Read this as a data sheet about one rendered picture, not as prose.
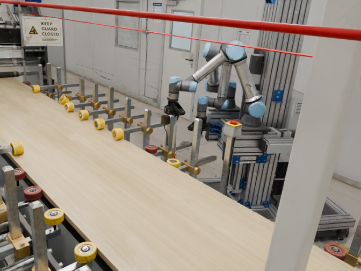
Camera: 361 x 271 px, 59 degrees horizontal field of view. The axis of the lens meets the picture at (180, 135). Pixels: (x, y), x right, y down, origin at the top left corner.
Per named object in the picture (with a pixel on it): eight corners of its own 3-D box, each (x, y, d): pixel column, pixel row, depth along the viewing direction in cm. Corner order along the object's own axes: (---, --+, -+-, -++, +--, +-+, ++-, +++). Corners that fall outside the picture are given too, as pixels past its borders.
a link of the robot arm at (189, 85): (197, 79, 224) (182, 78, 225) (196, 82, 214) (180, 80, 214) (196, 90, 227) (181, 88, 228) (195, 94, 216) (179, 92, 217)
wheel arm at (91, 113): (132, 107, 290) (132, 104, 289) (134, 108, 288) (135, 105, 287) (81, 115, 257) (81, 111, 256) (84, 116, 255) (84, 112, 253)
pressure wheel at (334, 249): (342, 278, 131) (349, 256, 126) (322, 276, 131) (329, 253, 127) (334, 264, 138) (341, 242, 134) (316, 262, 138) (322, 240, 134)
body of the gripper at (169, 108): (172, 112, 233) (173, 96, 229) (179, 115, 227) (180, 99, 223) (163, 113, 229) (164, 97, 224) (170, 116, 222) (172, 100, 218)
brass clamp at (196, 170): (186, 166, 215) (187, 159, 214) (201, 173, 206) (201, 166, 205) (180, 168, 211) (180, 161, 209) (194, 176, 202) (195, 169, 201)
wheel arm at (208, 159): (213, 159, 229) (213, 154, 227) (216, 161, 227) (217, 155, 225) (167, 175, 200) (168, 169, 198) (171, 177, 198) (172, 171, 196)
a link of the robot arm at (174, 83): (180, 78, 214) (168, 77, 214) (179, 94, 218) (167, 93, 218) (182, 76, 221) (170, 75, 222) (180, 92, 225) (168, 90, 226)
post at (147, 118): (145, 166, 249) (148, 108, 232) (147, 168, 247) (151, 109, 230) (141, 168, 247) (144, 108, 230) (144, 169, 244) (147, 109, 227)
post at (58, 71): (61, 111, 346) (59, 66, 329) (63, 112, 343) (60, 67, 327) (58, 111, 343) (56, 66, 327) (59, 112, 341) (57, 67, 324)
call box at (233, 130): (230, 133, 183) (232, 120, 180) (240, 136, 178) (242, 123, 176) (222, 135, 178) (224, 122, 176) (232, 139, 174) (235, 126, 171)
